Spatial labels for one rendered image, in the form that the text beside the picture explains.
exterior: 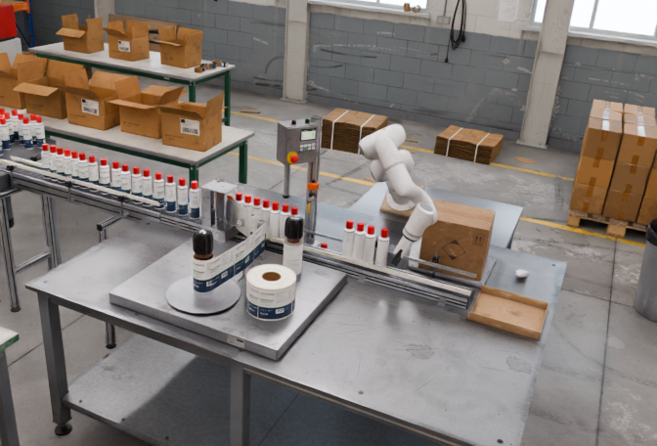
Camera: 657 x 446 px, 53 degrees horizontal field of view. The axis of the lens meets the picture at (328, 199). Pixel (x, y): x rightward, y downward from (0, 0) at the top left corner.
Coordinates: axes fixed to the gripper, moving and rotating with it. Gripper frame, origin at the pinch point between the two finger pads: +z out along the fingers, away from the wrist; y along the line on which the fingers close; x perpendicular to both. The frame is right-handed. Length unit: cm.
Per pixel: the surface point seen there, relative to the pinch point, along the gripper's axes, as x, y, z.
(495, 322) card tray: 50, 13, -9
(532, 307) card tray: 62, -11, -11
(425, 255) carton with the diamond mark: 9.7, -16.2, -1.4
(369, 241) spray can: -15.0, 2.4, -2.8
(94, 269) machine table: -112, 60, 53
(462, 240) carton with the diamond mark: 20.5, -17.6, -18.1
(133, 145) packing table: -209, -94, 93
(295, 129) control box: -70, -2, -30
